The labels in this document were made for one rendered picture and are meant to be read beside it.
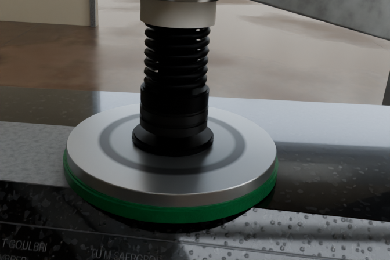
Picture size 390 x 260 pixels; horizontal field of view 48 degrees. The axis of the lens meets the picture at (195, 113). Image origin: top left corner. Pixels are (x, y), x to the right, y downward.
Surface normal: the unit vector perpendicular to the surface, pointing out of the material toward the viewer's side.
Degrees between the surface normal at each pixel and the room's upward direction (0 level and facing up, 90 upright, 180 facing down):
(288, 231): 45
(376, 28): 90
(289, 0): 90
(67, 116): 0
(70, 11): 90
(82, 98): 0
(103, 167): 0
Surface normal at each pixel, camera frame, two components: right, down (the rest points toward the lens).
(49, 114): 0.06, -0.93
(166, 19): -0.24, 0.35
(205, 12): 0.67, 0.31
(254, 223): -0.04, -0.40
